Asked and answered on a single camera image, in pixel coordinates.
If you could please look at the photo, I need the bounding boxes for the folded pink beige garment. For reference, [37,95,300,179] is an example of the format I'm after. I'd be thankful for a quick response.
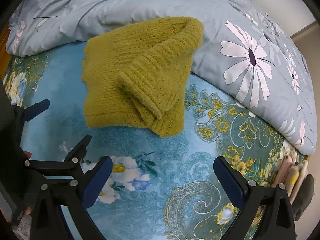
[271,155,309,204]

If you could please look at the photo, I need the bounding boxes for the grey floral duvet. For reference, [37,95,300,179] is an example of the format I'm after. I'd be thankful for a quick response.
[6,0,317,155]

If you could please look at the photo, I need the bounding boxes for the person's left hand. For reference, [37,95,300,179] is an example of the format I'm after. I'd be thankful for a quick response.
[23,151,33,217]

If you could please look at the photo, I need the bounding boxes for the olive green knitted sweater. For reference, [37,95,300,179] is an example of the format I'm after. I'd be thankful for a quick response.
[82,17,203,137]

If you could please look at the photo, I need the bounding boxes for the folded dark grey garment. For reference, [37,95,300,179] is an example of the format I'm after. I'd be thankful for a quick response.
[291,174,315,221]

